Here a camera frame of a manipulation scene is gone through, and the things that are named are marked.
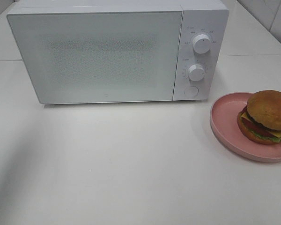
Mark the round white door button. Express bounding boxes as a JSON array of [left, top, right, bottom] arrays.
[[184, 86, 199, 99]]

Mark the white microwave knob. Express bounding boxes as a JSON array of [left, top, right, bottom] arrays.
[[192, 34, 211, 54], [187, 64, 205, 82]]

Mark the pink round plate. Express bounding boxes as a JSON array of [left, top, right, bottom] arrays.
[[210, 92, 281, 163]]

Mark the burger with lettuce and cheese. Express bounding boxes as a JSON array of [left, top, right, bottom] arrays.
[[237, 90, 281, 145]]

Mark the white microwave door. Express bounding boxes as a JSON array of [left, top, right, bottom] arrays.
[[7, 12, 182, 104]]

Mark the white microwave oven body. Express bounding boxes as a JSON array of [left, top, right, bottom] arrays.
[[7, 0, 229, 101]]

